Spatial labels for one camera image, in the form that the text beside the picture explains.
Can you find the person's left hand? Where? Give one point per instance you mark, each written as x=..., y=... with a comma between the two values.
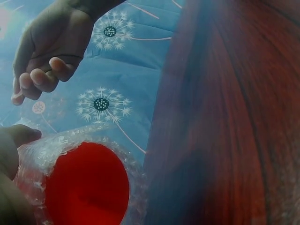
x=9, y=164

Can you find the person's left thumb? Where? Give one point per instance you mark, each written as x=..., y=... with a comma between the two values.
x=24, y=134

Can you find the person's right hand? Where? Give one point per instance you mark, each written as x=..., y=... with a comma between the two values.
x=51, y=35

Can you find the clear bubble wrap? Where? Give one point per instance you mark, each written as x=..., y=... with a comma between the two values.
x=47, y=150

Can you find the person's right fingers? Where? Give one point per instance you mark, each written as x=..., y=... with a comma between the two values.
x=39, y=78

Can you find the red cup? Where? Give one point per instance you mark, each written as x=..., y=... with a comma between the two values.
x=89, y=185

